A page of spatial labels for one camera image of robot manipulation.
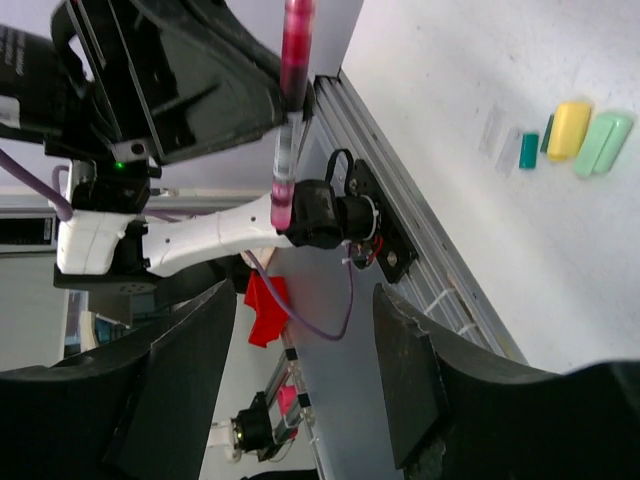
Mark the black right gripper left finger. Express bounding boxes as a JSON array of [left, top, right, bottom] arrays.
[[1, 281, 236, 479]]

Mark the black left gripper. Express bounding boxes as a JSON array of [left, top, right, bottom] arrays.
[[45, 1, 286, 165]]

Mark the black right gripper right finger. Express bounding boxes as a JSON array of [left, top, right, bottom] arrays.
[[372, 286, 639, 479]]

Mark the red yellow thin pen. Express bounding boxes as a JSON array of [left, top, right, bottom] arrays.
[[271, 0, 315, 231]]

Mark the teal pen cap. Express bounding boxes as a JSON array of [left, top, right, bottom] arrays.
[[518, 132, 539, 170]]

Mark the clear pen cap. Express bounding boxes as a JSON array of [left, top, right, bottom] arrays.
[[495, 127, 522, 177], [479, 104, 506, 157]]

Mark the yellow highlighter cap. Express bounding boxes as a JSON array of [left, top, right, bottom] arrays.
[[546, 101, 592, 162]]

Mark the green highlighter cap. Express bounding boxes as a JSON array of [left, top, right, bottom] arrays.
[[574, 112, 634, 177]]

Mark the dark green pen cap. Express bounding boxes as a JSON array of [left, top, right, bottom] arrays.
[[539, 114, 555, 154]]

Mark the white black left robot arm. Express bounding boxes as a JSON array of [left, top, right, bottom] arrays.
[[1, 1, 380, 290]]

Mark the red object beyond table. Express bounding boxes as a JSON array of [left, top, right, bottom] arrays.
[[244, 271, 288, 348]]

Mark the aluminium table edge rail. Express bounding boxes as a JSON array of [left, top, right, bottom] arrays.
[[276, 75, 523, 479]]

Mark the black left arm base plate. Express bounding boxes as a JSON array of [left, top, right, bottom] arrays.
[[349, 159, 418, 284]]

